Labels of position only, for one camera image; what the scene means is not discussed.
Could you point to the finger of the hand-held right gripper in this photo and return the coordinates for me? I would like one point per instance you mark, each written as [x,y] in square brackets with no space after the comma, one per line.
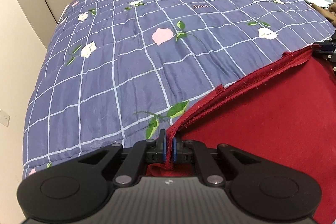
[333,35]
[324,50]

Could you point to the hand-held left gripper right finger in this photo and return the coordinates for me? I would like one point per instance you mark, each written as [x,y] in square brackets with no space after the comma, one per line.
[175,150]

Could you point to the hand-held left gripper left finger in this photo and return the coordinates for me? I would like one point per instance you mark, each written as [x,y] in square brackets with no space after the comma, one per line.
[162,146]

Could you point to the red long-sleeved sweater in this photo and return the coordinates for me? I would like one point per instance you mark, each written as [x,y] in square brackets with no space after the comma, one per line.
[262,121]

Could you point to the brown garment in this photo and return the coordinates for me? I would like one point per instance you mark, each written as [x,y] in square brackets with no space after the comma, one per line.
[332,12]

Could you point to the blue floral checked quilt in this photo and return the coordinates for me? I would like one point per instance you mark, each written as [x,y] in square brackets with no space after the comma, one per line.
[131,56]

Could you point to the white wall socket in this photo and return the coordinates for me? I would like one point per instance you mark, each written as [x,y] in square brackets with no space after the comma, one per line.
[4,117]

